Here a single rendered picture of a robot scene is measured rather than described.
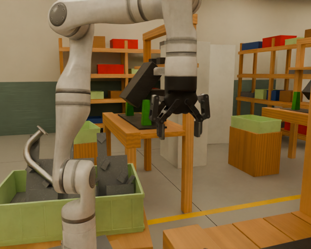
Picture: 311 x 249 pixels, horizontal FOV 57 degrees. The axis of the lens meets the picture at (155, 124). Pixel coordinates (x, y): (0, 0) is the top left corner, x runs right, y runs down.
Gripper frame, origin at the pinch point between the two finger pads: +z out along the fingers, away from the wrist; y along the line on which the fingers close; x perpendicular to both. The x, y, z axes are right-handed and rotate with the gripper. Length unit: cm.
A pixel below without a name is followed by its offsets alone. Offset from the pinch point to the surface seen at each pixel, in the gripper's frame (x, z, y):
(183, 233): 21.3, 39.8, 11.3
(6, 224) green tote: 51, 42, -49
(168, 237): 20.6, 40.0, 5.2
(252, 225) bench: 21, 42, 39
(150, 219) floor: 194, 130, 53
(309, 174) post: 22, 25, 66
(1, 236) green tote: 52, 47, -51
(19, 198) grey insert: 83, 45, -48
